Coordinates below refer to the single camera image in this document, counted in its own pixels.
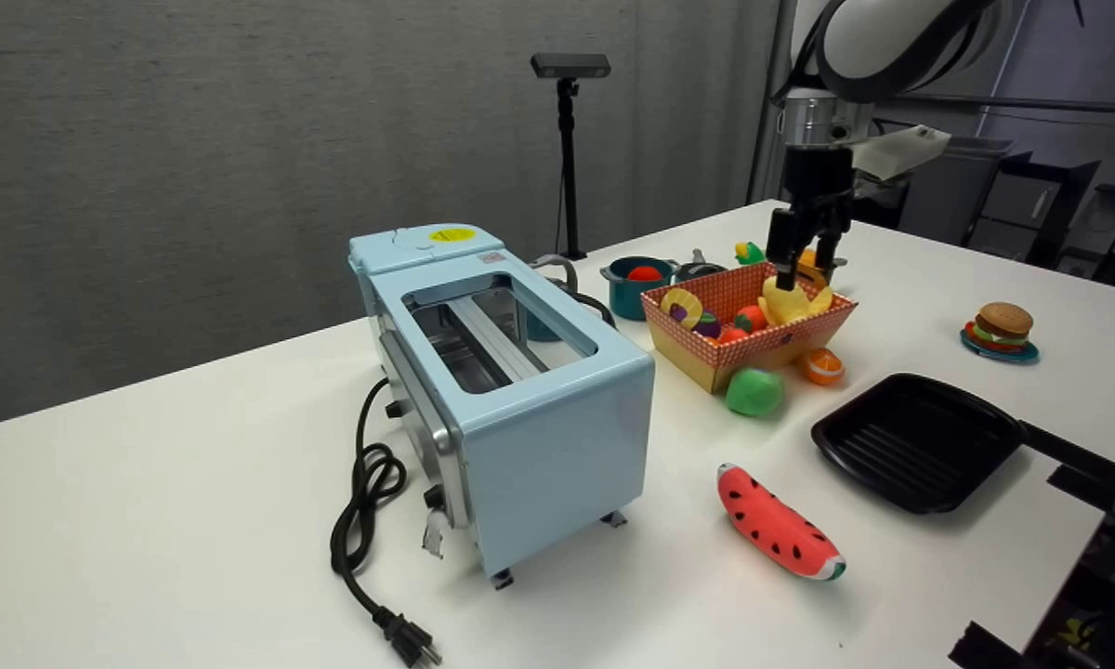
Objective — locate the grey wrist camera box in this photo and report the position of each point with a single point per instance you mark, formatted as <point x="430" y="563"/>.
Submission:
<point x="897" y="150"/>

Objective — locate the yellow banana plush toy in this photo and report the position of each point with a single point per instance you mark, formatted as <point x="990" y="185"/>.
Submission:
<point x="785" y="305"/>

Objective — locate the dark background furniture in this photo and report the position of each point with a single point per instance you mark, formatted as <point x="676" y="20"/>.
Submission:
<point x="1017" y="211"/>

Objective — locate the orange checkered cardboard basket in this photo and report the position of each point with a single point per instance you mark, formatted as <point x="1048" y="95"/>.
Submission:
<point x="766" y="356"/>

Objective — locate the teal toy pot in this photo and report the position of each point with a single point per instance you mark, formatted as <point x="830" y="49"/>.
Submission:
<point x="624" y="298"/>

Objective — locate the orange half plush toy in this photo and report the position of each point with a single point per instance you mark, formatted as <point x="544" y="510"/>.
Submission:
<point x="820" y="366"/>

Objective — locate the burger toy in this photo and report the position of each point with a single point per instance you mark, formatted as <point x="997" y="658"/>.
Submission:
<point x="1002" y="324"/>

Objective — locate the green plush fruit toy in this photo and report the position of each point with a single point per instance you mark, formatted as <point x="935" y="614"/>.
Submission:
<point x="756" y="393"/>

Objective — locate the red tomato toy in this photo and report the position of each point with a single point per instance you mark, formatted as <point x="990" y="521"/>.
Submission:
<point x="645" y="274"/>

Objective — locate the purple plum toy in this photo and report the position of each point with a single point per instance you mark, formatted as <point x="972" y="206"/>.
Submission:
<point x="707" y="324"/>

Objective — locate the black ribbed tray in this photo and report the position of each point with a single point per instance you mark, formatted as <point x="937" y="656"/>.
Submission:
<point x="915" y="449"/>

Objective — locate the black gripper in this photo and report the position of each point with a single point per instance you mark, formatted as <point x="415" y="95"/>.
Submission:
<point x="820" y="171"/>

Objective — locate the watermelon slice plush toy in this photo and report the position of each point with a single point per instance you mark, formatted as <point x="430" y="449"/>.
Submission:
<point x="773" y="527"/>

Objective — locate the teal small plate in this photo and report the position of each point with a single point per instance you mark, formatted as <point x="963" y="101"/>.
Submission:
<point x="1017" y="356"/>

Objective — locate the red orange ball toy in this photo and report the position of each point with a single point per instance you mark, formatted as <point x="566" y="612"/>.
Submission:
<point x="731" y="336"/>

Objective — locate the light blue toaster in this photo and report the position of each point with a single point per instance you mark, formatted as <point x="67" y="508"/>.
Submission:
<point x="560" y="433"/>

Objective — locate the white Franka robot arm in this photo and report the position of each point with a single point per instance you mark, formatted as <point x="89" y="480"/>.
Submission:
<point x="880" y="39"/>

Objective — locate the short black table strip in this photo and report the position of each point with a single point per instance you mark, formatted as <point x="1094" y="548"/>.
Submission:
<point x="1088" y="490"/>
<point x="990" y="650"/>

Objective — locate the long black table strip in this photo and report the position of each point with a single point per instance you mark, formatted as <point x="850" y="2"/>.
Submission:
<point x="1080" y="451"/>

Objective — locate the red strawberry plush toy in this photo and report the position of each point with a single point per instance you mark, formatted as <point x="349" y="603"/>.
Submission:
<point x="752" y="316"/>

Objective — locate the black camera on tall stand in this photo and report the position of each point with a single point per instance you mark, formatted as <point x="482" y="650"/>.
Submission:
<point x="570" y="65"/>

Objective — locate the yellow fruit half slice toy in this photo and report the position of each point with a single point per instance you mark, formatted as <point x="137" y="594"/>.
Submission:
<point x="681" y="305"/>

